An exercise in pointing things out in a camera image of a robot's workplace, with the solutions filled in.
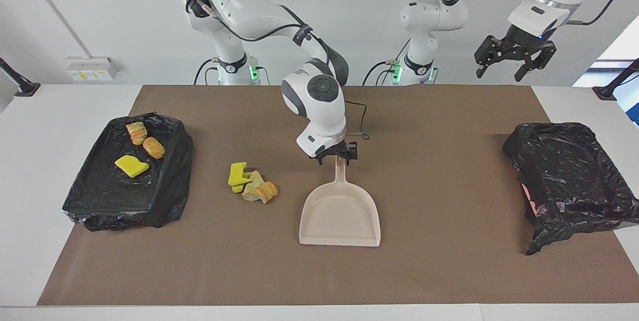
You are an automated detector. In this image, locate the black clamp stand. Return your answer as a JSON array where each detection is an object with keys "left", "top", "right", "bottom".
[
  {"left": 0, "top": 57, "right": 40, "bottom": 97},
  {"left": 593, "top": 59, "right": 639, "bottom": 101}
]

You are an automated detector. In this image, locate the yellow wedge sponge piece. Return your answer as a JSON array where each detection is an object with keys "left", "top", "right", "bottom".
[{"left": 114, "top": 155, "right": 150, "bottom": 178}]

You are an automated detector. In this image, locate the pale striped toy croissant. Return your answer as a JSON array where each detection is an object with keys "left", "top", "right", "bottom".
[{"left": 126, "top": 121, "right": 148, "bottom": 146}]

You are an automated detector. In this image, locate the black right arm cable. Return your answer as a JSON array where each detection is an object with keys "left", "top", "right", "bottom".
[{"left": 186, "top": 0, "right": 371, "bottom": 141}]

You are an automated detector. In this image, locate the black left base cable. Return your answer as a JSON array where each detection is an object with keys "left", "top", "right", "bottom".
[{"left": 363, "top": 41, "right": 411, "bottom": 86}]

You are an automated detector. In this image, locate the white wall socket box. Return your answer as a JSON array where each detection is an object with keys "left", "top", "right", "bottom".
[{"left": 66, "top": 56, "right": 119, "bottom": 82}]

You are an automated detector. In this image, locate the brown table mat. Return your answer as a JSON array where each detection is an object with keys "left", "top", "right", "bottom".
[{"left": 37, "top": 85, "right": 639, "bottom": 306}]

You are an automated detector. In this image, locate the black right base cable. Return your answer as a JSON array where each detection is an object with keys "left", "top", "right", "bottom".
[{"left": 194, "top": 58, "right": 220, "bottom": 85}]

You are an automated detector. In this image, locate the black base cable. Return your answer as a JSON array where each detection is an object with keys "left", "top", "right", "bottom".
[
  {"left": 194, "top": 58, "right": 220, "bottom": 85},
  {"left": 363, "top": 41, "right": 411, "bottom": 86}
]

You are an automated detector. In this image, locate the brown toy bread roll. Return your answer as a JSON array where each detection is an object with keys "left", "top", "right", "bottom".
[{"left": 143, "top": 137, "right": 166, "bottom": 160}]

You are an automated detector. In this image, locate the orange striped toy croissant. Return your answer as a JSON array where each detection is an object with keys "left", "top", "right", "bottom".
[{"left": 250, "top": 181, "right": 279, "bottom": 204}]

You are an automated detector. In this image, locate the bright window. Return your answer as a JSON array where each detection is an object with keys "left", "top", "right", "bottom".
[{"left": 573, "top": 15, "right": 639, "bottom": 127}]

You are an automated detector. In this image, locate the beige plastic dustpan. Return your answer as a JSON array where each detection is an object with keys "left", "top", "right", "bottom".
[{"left": 299, "top": 156, "right": 381, "bottom": 248}]

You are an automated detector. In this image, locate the pink bin under black bag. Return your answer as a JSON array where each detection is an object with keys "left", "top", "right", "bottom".
[{"left": 503, "top": 122, "right": 639, "bottom": 256}]

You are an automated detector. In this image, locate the white wall conduit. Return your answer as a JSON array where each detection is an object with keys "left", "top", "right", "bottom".
[{"left": 19, "top": 0, "right": 95, "bottom": 59}]

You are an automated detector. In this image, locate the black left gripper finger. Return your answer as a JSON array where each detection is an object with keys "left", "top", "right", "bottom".
[
  {"left": 514, "top": 44, "right": 557, "bottom": 82},
  {"left": 474, "top": 35, "right": 511, "bottom": 78}
]

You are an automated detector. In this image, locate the pale toy bread slice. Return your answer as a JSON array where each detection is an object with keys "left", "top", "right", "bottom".
[{"left": 243, "top": 170, "right": 265, "bottom": 203}]

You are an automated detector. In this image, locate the yellow notched sponge piece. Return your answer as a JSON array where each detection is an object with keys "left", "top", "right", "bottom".
[{"left": 228, "top": 162, "right": 253, "bottom": 186}]

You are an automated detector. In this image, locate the bin lined with black bag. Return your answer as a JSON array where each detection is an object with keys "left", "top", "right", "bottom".
[{"left": 62, "top": 112, "right": 194, "bottom": 232}]

